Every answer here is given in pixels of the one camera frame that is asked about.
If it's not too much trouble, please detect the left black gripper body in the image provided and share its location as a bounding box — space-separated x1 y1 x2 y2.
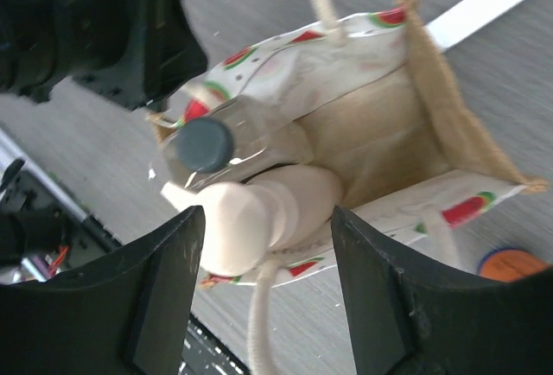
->
1 0 207 111

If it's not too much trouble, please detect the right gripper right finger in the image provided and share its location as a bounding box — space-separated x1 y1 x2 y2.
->
331 207 552 374

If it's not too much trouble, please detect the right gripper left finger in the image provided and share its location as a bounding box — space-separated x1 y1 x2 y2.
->
1 207 205 374

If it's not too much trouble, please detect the orange bottle blue cap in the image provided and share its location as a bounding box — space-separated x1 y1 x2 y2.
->
477 248 550 283

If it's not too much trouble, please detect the beige pump dispenser bottle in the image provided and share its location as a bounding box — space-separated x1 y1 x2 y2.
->
161 165 343 277

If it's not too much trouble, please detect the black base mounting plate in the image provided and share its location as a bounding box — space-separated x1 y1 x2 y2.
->
1 159 248 374

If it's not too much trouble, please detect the grey cap small bottle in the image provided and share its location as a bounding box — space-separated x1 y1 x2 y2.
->
162 95 313 192

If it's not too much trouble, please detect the silver clothes rack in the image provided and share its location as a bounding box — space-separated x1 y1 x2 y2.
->
426 0 524 51

